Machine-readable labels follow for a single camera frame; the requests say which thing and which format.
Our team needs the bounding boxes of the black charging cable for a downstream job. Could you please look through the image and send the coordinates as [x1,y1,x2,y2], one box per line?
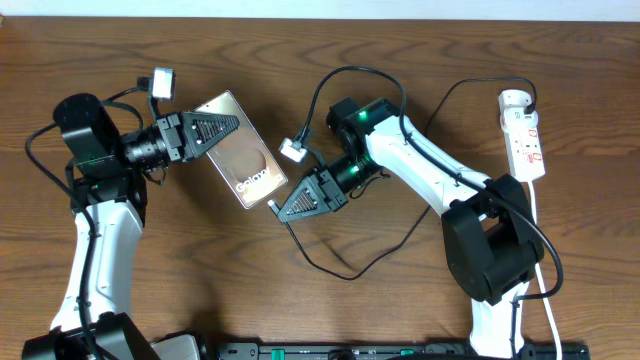
[266,76,538,281]

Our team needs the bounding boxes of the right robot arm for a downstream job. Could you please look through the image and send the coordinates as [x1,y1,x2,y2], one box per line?
[271,98,544,358]

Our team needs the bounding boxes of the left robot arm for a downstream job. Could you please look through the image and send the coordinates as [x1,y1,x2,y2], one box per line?
[22,93,240,359]

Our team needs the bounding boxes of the white USB charger plug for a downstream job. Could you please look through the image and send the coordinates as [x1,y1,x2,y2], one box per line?
[498,89,532,113]

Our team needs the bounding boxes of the white power strip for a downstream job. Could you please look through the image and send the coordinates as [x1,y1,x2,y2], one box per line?
[500,107,545,182]

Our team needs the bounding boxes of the black left camera cable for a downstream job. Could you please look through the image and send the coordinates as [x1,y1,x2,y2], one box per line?
[24,76,169,360]

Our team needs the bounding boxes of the black camera cable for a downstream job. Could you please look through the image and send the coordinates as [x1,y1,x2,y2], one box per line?
[294,65,565,360]
[24,76,169,360]

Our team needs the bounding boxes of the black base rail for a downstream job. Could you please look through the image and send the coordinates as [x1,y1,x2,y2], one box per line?
[154,341,591,360]

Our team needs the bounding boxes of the black right camera cable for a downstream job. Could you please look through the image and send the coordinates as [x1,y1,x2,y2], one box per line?
[294,65,565,360]

